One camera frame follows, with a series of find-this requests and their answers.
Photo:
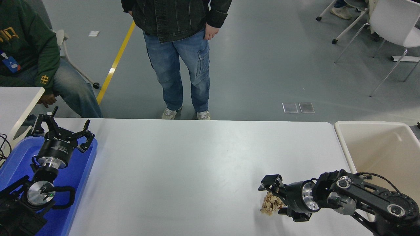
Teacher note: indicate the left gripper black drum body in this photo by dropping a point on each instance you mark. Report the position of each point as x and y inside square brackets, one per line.
[57, 150]

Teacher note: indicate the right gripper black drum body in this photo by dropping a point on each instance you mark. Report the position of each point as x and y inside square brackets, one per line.
[295, 196]

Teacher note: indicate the tan paper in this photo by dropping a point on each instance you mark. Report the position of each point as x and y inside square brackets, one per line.
[269, 205]

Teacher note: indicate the person's left hand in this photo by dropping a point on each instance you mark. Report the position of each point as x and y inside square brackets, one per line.
[46, 99]
[211, 32]

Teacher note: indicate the person's right hand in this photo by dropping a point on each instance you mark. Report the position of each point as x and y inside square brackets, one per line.
[130, 13]

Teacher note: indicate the blue plastic tray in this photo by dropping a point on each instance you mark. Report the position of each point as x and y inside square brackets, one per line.
[78, 177]

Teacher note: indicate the white side table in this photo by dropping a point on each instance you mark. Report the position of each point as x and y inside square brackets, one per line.
[16, 101]

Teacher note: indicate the clear floor plate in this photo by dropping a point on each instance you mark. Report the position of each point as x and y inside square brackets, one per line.
[306, 107]
[290, 108]

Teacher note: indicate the person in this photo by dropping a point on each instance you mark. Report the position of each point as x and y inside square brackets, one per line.
[177, 65]
[29, 49]
[341, 12]

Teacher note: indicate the large pale plastic bin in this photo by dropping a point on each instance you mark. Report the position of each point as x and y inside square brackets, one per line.
[377, 147]

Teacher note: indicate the white chair with casters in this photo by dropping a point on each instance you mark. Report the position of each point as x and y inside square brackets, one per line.
[334, 41]

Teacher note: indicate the white floor bar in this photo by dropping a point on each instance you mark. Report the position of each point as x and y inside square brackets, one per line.
[407, 58]

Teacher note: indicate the white chair with metal legs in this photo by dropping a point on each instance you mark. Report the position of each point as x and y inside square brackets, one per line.
[393, 19]

